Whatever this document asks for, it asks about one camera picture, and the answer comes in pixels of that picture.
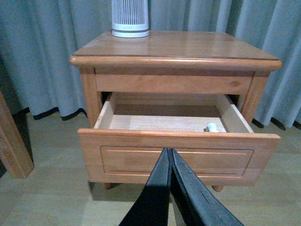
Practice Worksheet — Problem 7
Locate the white ribbed table lamp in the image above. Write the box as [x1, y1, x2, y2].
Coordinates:
[111, 0, 149, 38]

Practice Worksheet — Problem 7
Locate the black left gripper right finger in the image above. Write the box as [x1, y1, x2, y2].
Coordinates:
[169, 148, 242, 226]

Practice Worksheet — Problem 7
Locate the wooden drawer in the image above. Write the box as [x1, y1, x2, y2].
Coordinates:
[78, 93, 280, 186]

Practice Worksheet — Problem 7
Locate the wooden bed frame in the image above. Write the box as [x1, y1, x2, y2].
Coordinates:
[0, 95, 34, 178]

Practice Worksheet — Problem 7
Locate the wooden nightstand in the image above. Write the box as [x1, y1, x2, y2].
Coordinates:
[69, 30, 283, 192]

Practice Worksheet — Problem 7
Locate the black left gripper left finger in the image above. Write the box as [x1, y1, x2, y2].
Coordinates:
[120, 148, 172, 226]

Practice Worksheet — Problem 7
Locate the grey pleated curtain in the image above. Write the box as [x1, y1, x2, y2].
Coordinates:
[0, 0, 301, 127]

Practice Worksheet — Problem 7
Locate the white medicine bottle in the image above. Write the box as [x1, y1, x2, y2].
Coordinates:
[204, 123, 221, 133]

